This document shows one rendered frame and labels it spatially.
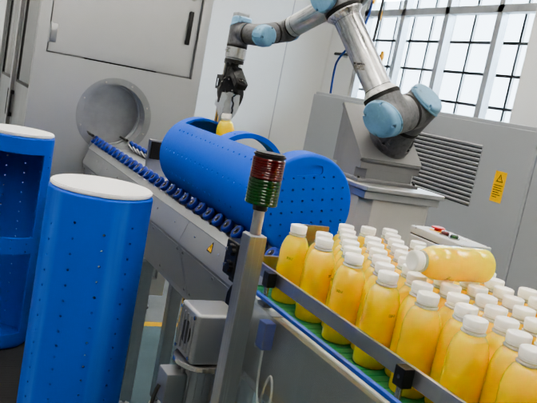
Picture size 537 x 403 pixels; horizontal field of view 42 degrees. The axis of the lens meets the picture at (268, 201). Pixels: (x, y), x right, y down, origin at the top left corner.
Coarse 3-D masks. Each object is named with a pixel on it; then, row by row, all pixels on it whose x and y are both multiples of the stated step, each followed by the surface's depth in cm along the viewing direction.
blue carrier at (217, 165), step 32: (192, 128) 245; (160, 160) 259; (192, 160) 229; (224, 160) 209; (288, 160) 184; (320, 160) 188; (192, 192) 236; (224, 192) 204; (288, 192) 186; (320, 192) 190; (288, 224) 188; (320, 224) 193
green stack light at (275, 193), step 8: (248, 184) 133; (256, 184) 131; (264, 184) 131; (272, 184) 131; (280, 184) 133; (248, 192) 133; (256, 192) 131; (264, 192) 131; (272, 192) 132; (248, 200) 133; (256, 200) 132; (264, 200) 131; (272, 200) 132
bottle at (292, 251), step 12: (288, 240) 162; (300, 240) 162; (288, 252) 162; (300, 252) 162; (288, 264) 162; (300, 264) 162; (288, 276) 162; (300, 276) 163; (276, 288) 164; (276, 300) 164; (288, 300) 163
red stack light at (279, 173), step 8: (256, 160) 131; (264, 160) 130; (272, 160) 130; (256, 168) 131; (264, 168) 130; (272, 168) 131; (280, 168) 131; (256, 176) 131; (264, 176) 131; (272, 176) 131; (280, 176) 132
